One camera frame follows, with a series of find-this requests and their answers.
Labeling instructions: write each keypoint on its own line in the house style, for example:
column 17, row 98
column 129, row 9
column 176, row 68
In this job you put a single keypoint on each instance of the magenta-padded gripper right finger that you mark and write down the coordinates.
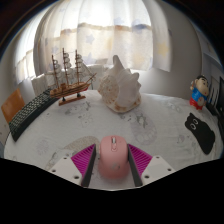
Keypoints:
column 140, row 159

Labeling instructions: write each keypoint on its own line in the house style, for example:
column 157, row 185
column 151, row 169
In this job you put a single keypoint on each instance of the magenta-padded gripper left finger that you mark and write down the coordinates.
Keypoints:
column 84, row 159

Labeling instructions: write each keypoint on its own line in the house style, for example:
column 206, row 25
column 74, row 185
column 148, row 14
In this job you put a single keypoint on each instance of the pink computer mouse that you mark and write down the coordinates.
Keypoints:
column 113, row 156

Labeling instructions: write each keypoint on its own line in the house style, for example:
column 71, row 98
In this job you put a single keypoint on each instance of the black bear-shaped mouse pad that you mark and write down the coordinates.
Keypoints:
column 201, row 135

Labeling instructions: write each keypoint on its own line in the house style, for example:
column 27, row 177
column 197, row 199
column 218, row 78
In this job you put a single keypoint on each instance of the white printed tablecloth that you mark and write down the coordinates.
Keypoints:
column 156, row 126

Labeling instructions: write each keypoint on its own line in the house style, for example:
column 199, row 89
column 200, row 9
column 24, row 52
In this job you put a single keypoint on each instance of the black keyboard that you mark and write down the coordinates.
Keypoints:
column 28, row 115

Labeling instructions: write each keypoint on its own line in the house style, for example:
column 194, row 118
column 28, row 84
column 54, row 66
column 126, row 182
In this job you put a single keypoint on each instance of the wooden model sailing ship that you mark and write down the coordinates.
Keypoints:
column 68, row 89

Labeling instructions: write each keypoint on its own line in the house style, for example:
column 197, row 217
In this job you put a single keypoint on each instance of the large white conch shell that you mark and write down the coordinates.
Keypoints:
column 120, row 88

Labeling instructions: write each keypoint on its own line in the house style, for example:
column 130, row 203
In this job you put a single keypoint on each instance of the white radiator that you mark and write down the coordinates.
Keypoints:
column 41, row 81

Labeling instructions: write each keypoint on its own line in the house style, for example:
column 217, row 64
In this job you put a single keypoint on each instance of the cartoon boy figurine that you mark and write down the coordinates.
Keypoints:
column 199, row 93

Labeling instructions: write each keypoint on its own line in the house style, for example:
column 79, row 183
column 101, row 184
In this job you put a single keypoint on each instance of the black router with antennas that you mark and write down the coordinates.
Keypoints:
column 212, row 105

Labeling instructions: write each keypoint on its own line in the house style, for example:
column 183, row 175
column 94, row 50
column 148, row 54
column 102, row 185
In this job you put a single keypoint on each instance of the white star-print curtain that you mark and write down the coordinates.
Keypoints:
column 100, row 33

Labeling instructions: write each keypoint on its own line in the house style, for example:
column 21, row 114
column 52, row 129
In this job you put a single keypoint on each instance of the white shelf unit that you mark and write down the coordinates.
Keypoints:
column 215, row 56

